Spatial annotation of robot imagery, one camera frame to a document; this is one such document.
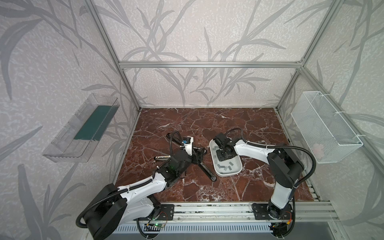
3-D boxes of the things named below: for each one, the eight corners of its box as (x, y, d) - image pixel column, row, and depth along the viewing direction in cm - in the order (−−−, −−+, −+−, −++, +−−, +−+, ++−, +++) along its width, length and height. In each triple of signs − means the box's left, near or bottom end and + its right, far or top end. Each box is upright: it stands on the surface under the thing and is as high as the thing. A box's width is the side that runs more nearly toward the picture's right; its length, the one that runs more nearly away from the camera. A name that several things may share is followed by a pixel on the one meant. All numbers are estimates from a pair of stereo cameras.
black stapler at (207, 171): (196, 166, 91) (196, 164, 89) (200, 162, 93) (200, 160, 91) (213, 183, 85) (214, 181, 83) (217, 178, 87) (218, 177, 84)
